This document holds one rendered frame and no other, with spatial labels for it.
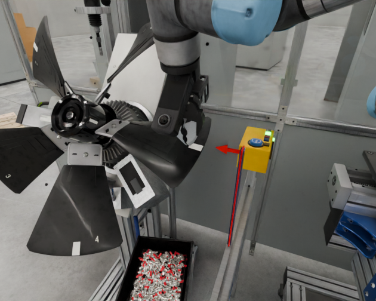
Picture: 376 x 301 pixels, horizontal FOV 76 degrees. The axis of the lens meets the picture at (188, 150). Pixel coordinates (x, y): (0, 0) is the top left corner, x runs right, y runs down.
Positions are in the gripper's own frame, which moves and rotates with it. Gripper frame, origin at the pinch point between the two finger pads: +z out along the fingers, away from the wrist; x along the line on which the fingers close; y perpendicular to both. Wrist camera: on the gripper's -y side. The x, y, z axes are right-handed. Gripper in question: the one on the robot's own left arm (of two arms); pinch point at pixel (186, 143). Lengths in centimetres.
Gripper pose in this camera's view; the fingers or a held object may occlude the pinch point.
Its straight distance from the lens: 55.5
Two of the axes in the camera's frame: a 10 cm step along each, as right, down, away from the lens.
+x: -9.3, -2.1, 3.0
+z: 1.0, 6.5, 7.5
